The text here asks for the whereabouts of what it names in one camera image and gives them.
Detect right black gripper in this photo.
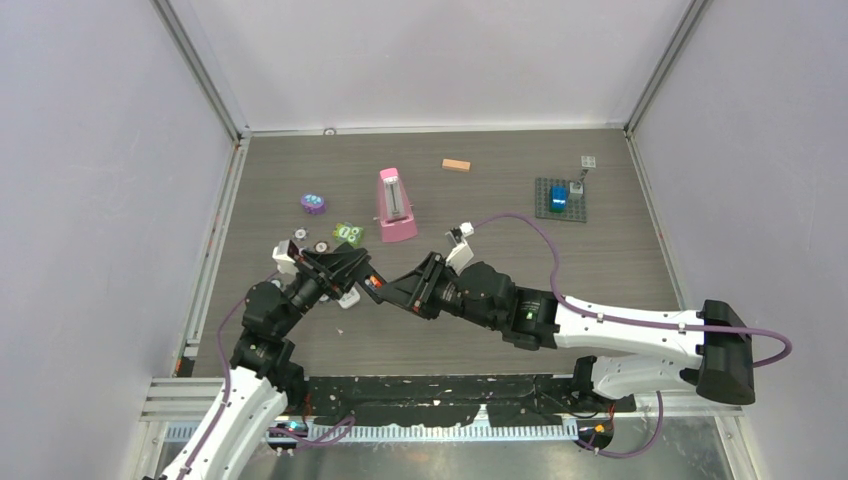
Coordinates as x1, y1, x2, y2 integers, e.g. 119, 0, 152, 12
376, 252, 501, 330

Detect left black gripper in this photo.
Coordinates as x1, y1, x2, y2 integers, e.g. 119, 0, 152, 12
276, 248, 370, 335

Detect white remote control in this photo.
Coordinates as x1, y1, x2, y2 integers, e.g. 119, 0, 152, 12
337, 287, 361, 310

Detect black bar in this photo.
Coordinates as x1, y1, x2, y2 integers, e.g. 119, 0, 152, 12
356, 264, 385, 304

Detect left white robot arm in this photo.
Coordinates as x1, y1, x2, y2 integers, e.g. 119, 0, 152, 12
159, 240, 371, 479

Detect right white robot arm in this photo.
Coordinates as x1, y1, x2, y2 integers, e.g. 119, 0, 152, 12
374, 253, 756, 411

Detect green monster toy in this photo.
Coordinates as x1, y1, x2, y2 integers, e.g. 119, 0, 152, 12
333, 223, 364, 248

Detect purple round toy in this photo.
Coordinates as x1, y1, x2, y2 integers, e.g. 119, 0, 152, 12
300, 193, 327, 215

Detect pink metronome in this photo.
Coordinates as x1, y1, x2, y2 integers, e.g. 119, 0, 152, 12
376, 168, 418, 243

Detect wooden block far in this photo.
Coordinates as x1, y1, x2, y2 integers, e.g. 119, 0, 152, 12
441, 158, 471, 173

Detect blue lego brick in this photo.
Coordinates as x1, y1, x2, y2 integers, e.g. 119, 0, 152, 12
548, 185, 569, 213

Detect grey lego baseplate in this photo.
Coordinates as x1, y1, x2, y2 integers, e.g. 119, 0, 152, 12
534, 177, 588, 223

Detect grey lego tower piece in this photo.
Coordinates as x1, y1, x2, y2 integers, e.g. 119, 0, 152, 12
569, 168, 589, 199

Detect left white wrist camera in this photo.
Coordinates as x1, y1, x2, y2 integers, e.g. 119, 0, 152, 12
272, 240, 302, 276

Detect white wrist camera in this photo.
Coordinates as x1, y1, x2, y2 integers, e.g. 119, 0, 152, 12
272, 240, 302, 276
446, 222, 475, 274

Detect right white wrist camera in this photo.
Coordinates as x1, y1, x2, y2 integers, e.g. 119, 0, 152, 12
446, 222, 475, 274

